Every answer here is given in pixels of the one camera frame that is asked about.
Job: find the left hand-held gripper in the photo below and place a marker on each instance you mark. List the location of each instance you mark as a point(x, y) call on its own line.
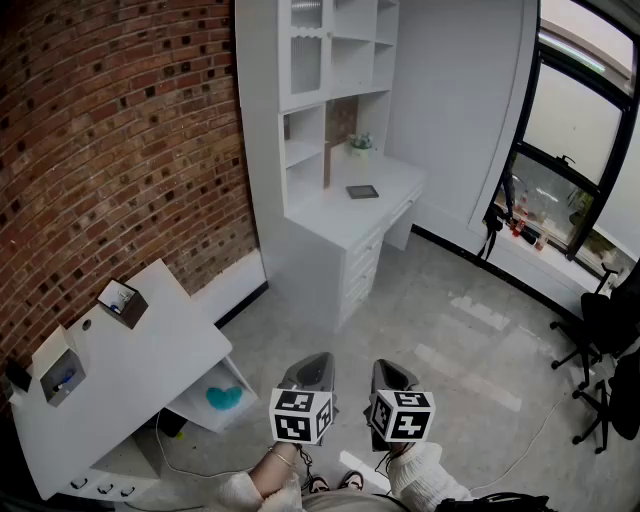
point(300, 415)

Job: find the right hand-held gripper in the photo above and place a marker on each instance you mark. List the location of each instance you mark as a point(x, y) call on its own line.
point(402, 415)

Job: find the dark picture frame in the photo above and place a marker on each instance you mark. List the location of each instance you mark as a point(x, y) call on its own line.
point(362, 191)

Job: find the person's left forearm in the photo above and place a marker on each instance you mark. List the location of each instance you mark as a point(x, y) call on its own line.
point(272, 475)

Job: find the person's right forearm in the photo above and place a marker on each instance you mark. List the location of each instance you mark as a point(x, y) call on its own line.
point(420, 480)

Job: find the white desk with shelving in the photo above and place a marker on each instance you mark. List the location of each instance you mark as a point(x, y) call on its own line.
point(350, 212)

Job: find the teal heart cushion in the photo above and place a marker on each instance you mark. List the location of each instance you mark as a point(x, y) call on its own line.
point(224, 398)

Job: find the white open table shelf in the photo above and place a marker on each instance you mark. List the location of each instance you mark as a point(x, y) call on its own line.
point(230, 375)

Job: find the person's right shoe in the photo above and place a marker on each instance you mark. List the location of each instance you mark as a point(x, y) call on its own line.
point(352, 480)

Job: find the person's beige top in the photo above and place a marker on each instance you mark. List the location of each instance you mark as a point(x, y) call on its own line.
point(345, 502)

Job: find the black bag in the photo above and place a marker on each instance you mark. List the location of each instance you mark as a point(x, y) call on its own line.
point(490, 504)

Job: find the white side table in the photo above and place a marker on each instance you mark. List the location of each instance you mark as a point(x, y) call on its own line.
point(140, 370)

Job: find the white drawer unit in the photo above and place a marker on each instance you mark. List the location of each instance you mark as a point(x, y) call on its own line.
point(130, 470)

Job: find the dark brown open box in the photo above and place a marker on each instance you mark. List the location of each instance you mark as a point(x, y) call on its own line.
point(131, 309)

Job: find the black office chair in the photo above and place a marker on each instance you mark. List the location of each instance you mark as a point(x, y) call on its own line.
point(600, 320)
point(620, 400)

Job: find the grey open box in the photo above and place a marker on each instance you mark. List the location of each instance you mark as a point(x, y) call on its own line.
point(62, 382)

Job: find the red hardcover book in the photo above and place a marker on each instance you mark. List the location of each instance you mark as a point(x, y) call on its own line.
point(328, 167)

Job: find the white pot with flowers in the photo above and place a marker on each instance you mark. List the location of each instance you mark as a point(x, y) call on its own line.
point(361, 146)

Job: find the small black object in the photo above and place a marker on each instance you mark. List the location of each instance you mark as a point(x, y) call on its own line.
point(17, 375)

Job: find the black framed window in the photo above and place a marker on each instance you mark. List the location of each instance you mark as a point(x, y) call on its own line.
point(565, 120)

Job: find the ribbed glass cabinet door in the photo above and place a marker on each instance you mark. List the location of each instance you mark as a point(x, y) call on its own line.
point(306, 65)

